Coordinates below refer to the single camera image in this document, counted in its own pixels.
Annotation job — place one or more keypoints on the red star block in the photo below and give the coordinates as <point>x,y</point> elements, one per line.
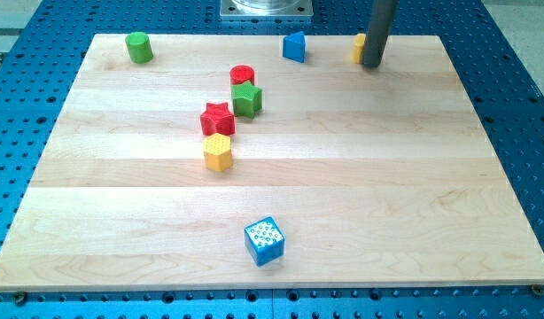
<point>217,118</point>

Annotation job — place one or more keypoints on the blue triangle block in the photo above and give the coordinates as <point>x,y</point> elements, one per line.
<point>294,47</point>

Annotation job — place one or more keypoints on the light wooden board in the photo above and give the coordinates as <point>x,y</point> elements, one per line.
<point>376,178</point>

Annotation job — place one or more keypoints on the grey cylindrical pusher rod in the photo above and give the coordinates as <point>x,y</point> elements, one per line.
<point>380,25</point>

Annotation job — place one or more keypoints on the red cylinder block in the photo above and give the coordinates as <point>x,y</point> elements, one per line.
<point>241,73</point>

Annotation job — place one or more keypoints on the yellow hexagon block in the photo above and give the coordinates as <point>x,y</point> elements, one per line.
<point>217,152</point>

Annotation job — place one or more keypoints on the blue cube block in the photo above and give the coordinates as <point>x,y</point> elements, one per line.
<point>264,241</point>

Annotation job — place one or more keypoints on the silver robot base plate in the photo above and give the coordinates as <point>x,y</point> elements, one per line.
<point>266,8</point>

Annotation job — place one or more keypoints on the blue perforated metal table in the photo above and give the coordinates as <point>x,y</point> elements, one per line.
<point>50,40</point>

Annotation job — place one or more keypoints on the green cylinder block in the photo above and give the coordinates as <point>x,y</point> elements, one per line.
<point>139,47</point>

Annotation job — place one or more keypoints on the green star block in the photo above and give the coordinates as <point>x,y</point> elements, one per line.
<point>246,99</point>

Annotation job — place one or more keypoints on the yellow block behind rod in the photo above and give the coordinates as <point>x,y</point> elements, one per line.
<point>358,47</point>

